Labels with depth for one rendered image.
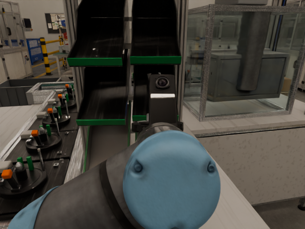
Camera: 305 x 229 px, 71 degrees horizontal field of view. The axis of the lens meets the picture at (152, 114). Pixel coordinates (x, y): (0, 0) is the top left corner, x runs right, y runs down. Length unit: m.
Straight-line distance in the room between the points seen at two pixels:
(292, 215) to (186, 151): 2.13
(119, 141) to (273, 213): 1.73
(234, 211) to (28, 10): 11.97
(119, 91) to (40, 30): 11.46
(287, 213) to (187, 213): 2.11
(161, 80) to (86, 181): 0.22
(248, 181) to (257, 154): 0.22
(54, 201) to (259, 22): 1.40
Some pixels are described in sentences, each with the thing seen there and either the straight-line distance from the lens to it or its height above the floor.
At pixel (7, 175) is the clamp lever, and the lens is 0.72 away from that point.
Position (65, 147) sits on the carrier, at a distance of 0.98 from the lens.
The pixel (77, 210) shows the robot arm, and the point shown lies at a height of 1.30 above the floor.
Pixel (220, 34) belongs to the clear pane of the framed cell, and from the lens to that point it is 1.38.
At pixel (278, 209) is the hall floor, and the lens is 2.27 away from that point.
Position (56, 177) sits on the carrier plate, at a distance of 0.82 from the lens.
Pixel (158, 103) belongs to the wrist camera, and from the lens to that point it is 0.35.
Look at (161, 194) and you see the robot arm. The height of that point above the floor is 1.33.
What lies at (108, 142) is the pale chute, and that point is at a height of 1.09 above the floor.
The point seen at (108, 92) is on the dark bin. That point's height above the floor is 1.25.
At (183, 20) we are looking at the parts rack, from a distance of 0.70.
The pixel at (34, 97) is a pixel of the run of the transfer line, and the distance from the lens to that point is 1.97.
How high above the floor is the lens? 1.44
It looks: 22 degrees down
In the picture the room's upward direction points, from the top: straight up
